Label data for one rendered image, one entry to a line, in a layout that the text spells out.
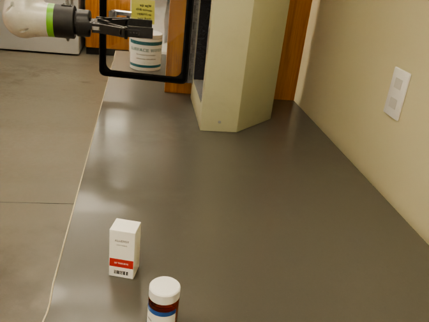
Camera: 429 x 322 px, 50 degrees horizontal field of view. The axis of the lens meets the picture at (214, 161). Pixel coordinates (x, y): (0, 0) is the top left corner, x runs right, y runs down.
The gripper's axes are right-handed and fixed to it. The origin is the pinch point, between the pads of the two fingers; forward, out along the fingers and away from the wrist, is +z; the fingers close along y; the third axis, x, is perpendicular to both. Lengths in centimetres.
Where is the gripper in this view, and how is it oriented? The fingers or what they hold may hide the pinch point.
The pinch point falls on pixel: (148, 29)
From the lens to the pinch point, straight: 142.7
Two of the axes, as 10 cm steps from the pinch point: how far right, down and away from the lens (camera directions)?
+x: -1.1, 9.0, 4.1
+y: -1.4, -4.3, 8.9
